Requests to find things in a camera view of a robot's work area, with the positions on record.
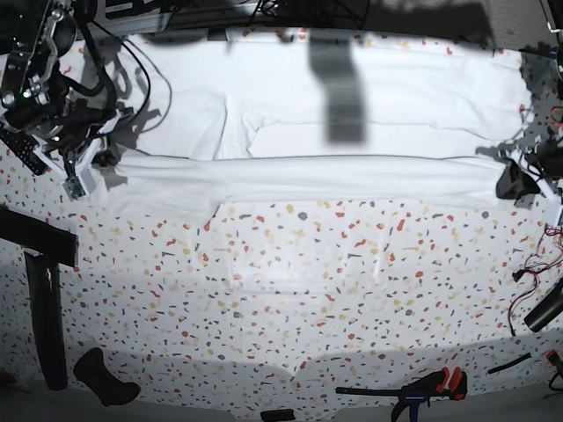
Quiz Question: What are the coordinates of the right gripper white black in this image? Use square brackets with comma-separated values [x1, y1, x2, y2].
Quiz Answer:
[33, 107, 132, 201]

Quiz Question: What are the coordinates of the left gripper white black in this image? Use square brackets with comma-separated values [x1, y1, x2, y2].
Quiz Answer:
[495, 147, 562, 227]

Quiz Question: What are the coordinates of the white T-shirt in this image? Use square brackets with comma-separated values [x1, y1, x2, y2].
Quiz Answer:
[91, 33, 531, 222]

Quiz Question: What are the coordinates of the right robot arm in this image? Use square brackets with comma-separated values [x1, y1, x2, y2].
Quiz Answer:
[1, 1, 134, 200]

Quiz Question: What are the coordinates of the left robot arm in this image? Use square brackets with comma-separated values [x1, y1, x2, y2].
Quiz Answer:
[496, 1, 562, 227]

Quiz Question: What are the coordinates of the black remote control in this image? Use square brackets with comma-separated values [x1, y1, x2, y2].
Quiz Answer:
[1, 128, 47, 176]

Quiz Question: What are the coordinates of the black cylinder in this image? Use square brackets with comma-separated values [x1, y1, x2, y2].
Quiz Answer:
[524, 280, 562, 332]

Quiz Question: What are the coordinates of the small red black connector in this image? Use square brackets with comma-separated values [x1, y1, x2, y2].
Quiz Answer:
[546, 350, 560, 366]

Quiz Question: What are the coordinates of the black and red bar clamp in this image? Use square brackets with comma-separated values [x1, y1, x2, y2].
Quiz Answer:
[335, 367, 468, 422]

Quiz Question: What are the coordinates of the black game controller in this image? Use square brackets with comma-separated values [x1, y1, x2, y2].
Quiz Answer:
[73, 347, 141, 406]

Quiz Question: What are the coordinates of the terrazzo pattern tablecloth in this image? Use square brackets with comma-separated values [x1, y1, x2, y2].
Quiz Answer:
[0, 25, 563, 422]

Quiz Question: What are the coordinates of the small black box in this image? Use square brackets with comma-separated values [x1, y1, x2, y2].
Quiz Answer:
[260, 409, 296, 422]

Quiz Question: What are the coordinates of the red and black wire bundle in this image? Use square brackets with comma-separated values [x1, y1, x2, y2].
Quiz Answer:
[508, 210, 563, 338]

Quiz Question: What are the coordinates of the black cable piece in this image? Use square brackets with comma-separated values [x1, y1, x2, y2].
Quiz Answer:
[486, 352, 532, 375]

